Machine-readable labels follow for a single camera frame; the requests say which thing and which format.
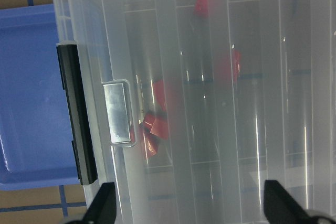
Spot clear plastic storage box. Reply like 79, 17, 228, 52
54, 0, 335, 223

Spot red block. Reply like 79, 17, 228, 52
194, 0, 208, 18
153, 79, 174, 112
215, 49, 241, 86
143, 112, 169, 140

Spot black box latch handle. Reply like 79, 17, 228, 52
56, 44, 98, 185

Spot blue plastic tray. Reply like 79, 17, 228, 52
1, 4, 79, 190

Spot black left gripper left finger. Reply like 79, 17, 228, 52
61, 182, 117, 223

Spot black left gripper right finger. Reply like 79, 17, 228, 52
263, 180, 335, 224

